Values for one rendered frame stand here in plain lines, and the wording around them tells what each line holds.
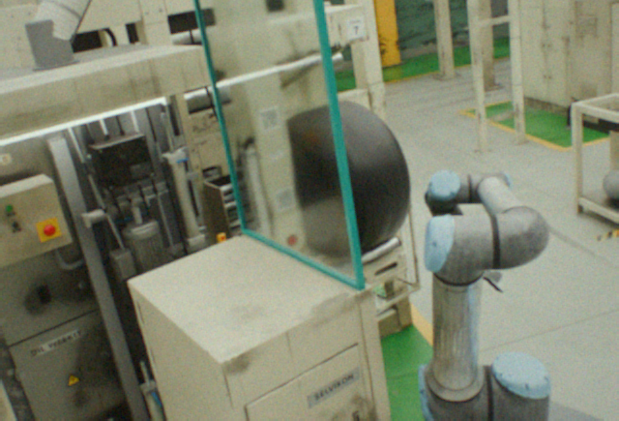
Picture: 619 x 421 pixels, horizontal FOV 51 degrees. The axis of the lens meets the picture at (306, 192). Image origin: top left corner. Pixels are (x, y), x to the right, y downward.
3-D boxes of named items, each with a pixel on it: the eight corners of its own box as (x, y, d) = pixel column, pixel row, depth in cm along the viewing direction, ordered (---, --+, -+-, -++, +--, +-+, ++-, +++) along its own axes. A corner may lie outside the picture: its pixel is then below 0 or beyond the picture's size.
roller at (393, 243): (332, 282, 236) (330, 271, 234) (324, 278, 239) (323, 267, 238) (402, 248, 253) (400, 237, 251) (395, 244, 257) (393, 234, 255)
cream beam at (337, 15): (246, 73, 237) (238, 33, 232) (215, 71, 257) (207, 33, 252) (371, 40, 267) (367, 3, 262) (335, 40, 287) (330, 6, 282)
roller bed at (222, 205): (234, 256, 265) (220, 189, 255) (218, 247, 277) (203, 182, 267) (275, 239, 275) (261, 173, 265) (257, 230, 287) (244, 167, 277)
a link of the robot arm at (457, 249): (486, 433, 175) (505, 250, 125) (421, 432, 178) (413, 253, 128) (480, 382, 186) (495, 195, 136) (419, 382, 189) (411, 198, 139)
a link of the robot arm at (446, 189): (467, 166, 186) (464, 183, 198) (427, 168, 188) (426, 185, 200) (469, 196, 183) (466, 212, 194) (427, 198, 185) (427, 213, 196)
